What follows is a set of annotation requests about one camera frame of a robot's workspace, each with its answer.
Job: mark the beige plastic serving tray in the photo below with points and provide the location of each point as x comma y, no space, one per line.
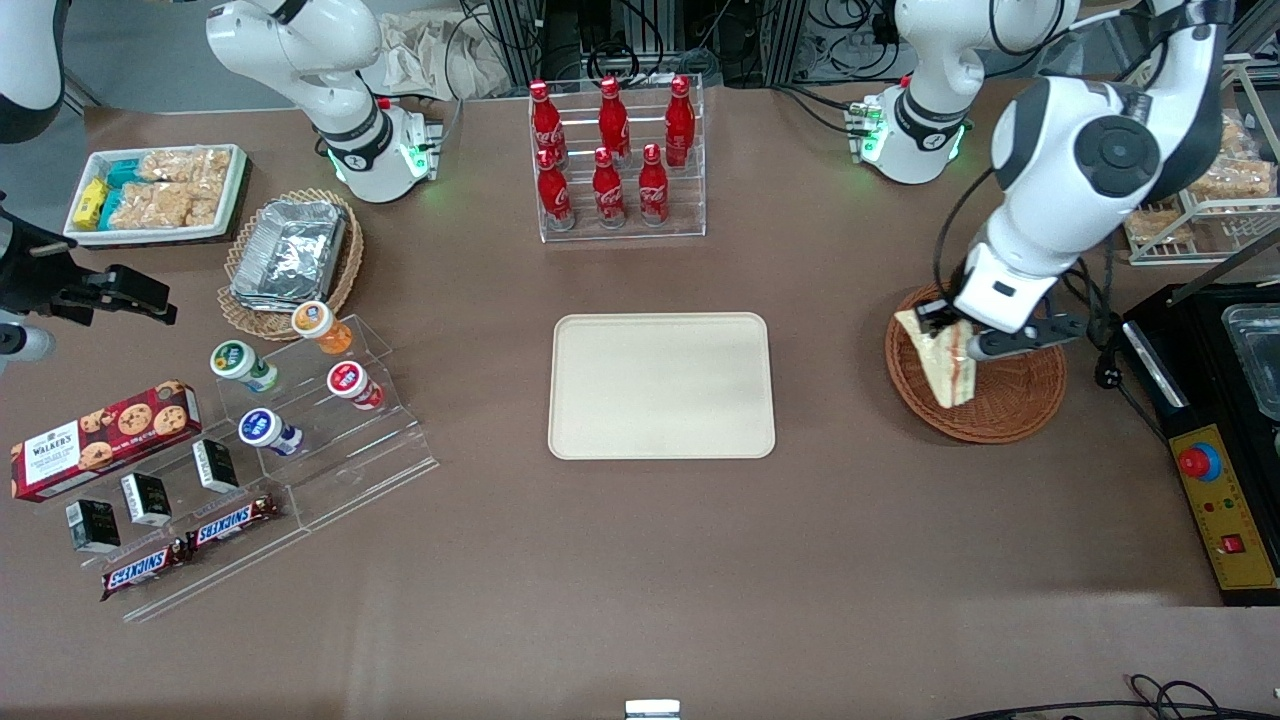
650,390

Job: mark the clear acrylic bottle rack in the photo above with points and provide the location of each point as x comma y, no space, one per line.
680,227

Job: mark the crumpled beige bag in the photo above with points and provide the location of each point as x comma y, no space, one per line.
430,55

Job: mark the white rectangular snack tray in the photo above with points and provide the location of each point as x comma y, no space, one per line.
160,235

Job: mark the round brown wicker basket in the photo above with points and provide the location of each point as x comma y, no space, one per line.
1010,400

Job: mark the oval light wicker basket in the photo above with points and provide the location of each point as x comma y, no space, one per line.
250,322

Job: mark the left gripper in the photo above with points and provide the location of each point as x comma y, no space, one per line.
936,318

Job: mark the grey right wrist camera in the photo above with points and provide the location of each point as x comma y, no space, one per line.
25,345

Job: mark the Snickers chocolate bar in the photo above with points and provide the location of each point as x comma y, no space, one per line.
232,522
145,570

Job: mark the grey metal bar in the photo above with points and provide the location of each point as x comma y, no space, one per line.
1225,265

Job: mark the stack of foil trays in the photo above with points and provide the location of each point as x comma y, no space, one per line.
290,250

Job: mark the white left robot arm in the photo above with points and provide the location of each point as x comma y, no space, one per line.
1060,150

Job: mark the rice cracker snack pack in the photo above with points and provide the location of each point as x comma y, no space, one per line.
165,205
1238,135
1235,180
185,165
1160,225

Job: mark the small black box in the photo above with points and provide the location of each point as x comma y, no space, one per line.
215,466
146,500
93,526

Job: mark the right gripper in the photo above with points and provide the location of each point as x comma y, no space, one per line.
32,272

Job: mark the red lid yogurt cup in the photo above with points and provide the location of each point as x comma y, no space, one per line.
347,380

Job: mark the red cola bottle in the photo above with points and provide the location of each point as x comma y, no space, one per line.
608,195
546,125
679,120
653,190
613,120
554,195

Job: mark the orange lid yogurt cup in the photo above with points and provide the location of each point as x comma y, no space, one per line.
315,322

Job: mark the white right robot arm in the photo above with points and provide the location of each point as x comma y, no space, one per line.
340,120

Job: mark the blue lid yogurt cup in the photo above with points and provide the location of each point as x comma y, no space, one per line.
258,427

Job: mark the yellow snack pack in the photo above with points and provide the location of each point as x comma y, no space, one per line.
90,203

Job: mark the clear plastic container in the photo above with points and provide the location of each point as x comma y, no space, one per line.
1255,360

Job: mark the plastic-wrapped triangle sandwich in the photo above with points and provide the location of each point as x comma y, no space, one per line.
945,368

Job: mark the red Walkers cookie box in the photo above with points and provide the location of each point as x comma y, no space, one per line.
100,440

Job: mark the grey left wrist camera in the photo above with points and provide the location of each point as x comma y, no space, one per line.
1030,337

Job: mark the green lid yogurt cup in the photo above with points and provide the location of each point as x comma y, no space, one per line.
235,360

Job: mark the teal snack pack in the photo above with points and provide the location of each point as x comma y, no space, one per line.
110,208
125,174

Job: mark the clear acrylic stepped stand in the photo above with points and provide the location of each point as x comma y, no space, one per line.
230,570
370,470

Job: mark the black machine base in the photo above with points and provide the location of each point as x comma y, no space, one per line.
1200,400

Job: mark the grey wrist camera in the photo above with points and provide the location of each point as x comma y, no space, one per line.
1030,337
25,345

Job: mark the yellow emergency stop panel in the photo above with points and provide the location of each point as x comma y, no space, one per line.
1225,510

